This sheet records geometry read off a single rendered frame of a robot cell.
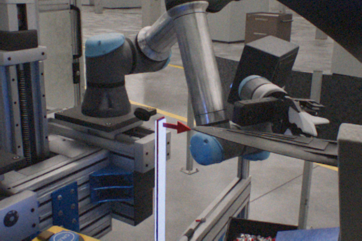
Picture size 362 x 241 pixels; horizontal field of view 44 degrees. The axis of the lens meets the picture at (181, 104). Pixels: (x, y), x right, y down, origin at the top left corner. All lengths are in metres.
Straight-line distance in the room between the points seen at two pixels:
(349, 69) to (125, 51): 6.18
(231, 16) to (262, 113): 9.63
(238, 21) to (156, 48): 9.41
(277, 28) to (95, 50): 6.30
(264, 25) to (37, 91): 6.52
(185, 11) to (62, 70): 1.85
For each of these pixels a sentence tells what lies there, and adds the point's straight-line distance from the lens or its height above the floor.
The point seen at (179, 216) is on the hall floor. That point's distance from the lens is 2.89.
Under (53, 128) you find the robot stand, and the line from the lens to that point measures 1.50.
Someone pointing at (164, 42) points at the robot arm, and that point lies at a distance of 1.30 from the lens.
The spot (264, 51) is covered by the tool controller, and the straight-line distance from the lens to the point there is 1.31.
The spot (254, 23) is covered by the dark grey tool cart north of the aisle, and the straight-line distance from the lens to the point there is 7.71.
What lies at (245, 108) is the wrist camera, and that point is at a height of 1.20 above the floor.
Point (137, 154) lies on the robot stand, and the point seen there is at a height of 0.96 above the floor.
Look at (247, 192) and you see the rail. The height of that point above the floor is 0.82.
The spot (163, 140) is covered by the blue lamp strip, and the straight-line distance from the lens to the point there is 0.82.
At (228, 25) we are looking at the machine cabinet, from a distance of 10.50.
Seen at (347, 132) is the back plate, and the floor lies 1.36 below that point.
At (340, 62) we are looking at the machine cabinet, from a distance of 7.38.
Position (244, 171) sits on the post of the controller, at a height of 0.88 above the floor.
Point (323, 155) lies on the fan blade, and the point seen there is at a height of 1.19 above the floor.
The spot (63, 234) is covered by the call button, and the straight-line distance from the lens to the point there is 0.68.
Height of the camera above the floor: 1.43
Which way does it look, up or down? 16 degrees down
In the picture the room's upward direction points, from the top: 1 degrees clockwise
